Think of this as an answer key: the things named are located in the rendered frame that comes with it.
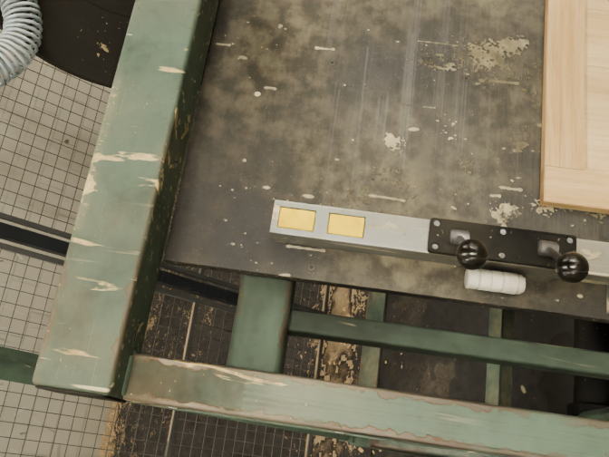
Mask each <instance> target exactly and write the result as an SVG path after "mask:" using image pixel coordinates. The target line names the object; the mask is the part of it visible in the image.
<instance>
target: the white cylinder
mask: <svg viewBox="0 0 609 457"><path fill-rule="evenodd" d="M464 287H465V288H471V289H477V290H485V291H491V292H500V293H505V294H511V295H515V294H517V295H520V294H521V293H524V291H525V287H526V279H525V278H524V277H523V276H522V275H518V274H516V273H508V272H501V271H495V270H488V269H481V268H480V269H475V270H469V269H466V272H465V276H464Z"/></svg>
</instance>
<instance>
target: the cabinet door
mask: <svg viewBox="0 0 609 457"><path fill-rule="evenodd" d="M540 205H541V206H547V207H554V208H560V209H574V210H582V211H589V212H596V213H604V214H609V0H546V1H545V36H544V71H543V106H542V141H541V175H540Z"/></svg>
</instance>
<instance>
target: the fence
mask: <svg viewBox="0 0 609 457"><path fill-rule="evenodd" d="M281 208H289V209H302V210H309V211H315V221H314V231H306V230H299V229H292V228H279V227H278V220H279V215H280V209H281ZM330 214H337V215H344V216H352V217H358V218H365V221H364V228H363V236H362V238H355V237H348V236H341V235H334V234H327V229H328V223H329V216H330ZM429 231H430V219H419V218H412V217H404V216H397V215H390V214H383V213H376V212H369V211H361V210H355V209H341V208H334V207H326V206H320V205H313V204H305V203H298V202H292V201H284V200H277V199H276V200H275V204H274V209H273V215H272V220H271V226H270V231H269V232H270V237H271V240H272V241H277V242H285V243H292V244H298V245H306V246H312V247H319V248H332V249H340V250H346V251H353V252H360V253H367V254H374V255H381V256H387V257H395V258H407V259H415V260H421V261H429V262H435V263H442V264H450V265H456V266H460V264H459V262H458V260H457V257H454V256H447V255H441V254H433V253H429V252H428V242H429ZM576 252H577V253H579V254H581V255H583V256H584V257H585V258H586V259H587V261H588V264H589V272H588V275H587V277H586V278H585V279H584V280H582V281H580V282H586V283H593V284H600V285H609V242H602V241H594V240H587V239H580V238H577V239H576ZM481 268H483V269H490V270H497V271H504V272H511V273H518V274H525V275H531V276H539V277H551V278H559V279H561V278H560V277H559V276H558V275H557V273H556V270H555V269H551V268H543V267H531V266H523V265H516V264H509V263H502V262H496V261H488V260H487V262H486V263H485V265H484V266H483V267H481Z"/></svg>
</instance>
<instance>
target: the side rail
mask: <svg viewBox="0 0 609 457"><path fill-rule="evenodd" d="M132 356H134V359H133V365H132V369H131V372H130V380H129V384H128V388H127V393H126V395H124V396H123V398H124V400H127V401H133V402H140V403H141V404H144V405H149V406H155V407H161V408H168V409H174V410H180V411H186V412H193V413H203V414H210V415H216V416H223V417H228V418H235V419H241V420H248V421H253V422H260V423H271V424H277V425H283V426H290V427H296V428H302V429H308V430H315V431H321V432H327V433H339V434H345V435H351V436H357V437H363V438H370V439H375V440H382V441H388V442H399V443H406V444H412V445H419V446H424V447H430V448H437V449H443V450H449V451H455V452H467V453H473V454H479V455H486V456H492V457H609V421H604V420H597V419H591V418H584V417H578V416H572V415H565V414H559V413H547V412H540V411H534V410H528V409H521V408H515V407H508V406H502V405H495V404H484V403H478V402H471V401H465V400H459V399H452V398H446V397H439V396H433V395H426V394H415V393H408V392H402V391H395V390H389V389H382V388H376V387H370V386H363V385H357V384H345V383H338V382H332V381H326V380H320V379H313V378H307V377H301V376H294V375H288V374H276V373H269V372H263V371H257V370H250V369H244V368H237V367H231V366H224V365H213V364H206V363H200V362H193V361H187V360H180V359H174V358H168V357H162V356H155V355H144V354H137V353H135V354H133V355H132Z"/></svg>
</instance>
